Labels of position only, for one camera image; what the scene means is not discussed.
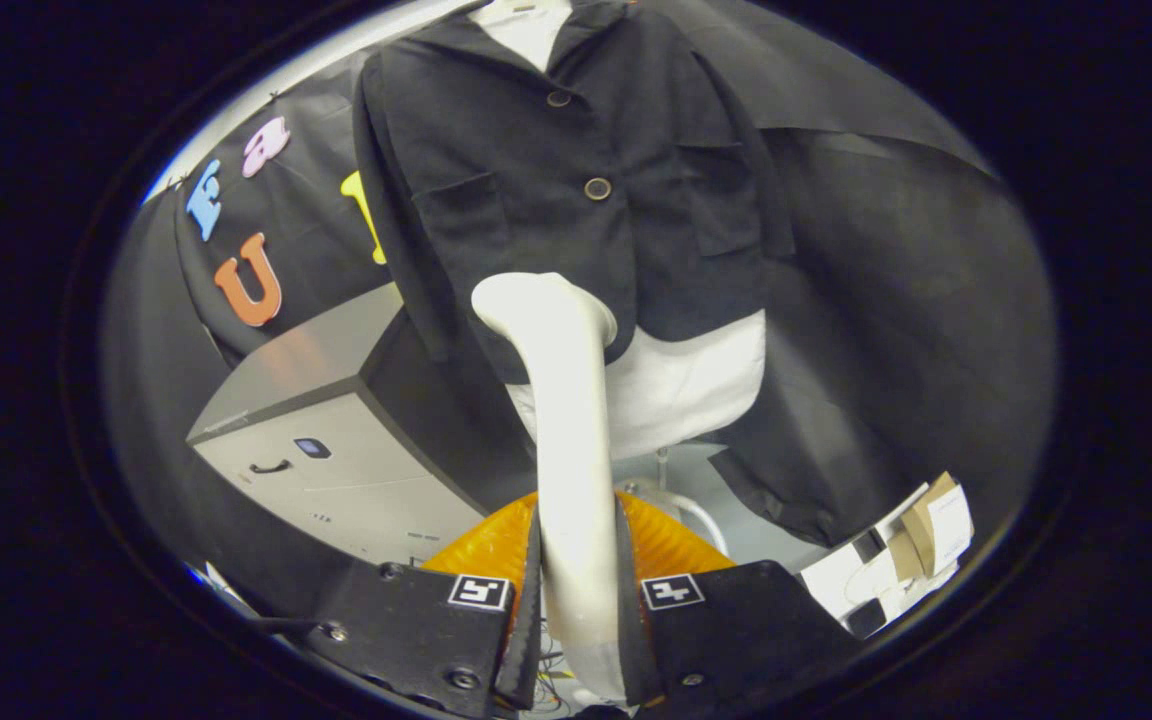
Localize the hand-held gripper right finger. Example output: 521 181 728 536
616 492 862 713

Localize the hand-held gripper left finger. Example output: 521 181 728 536
301 492 544 719

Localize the black jacket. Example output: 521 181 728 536
351 0 799 386

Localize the white box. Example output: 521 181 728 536
801 510 937 641

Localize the grey drawer cabinet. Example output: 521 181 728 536
186 282 537 569

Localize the white mannequin torso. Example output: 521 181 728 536
471 0 767 461

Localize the black backdrop cloth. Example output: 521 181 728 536
101 0 1057 621

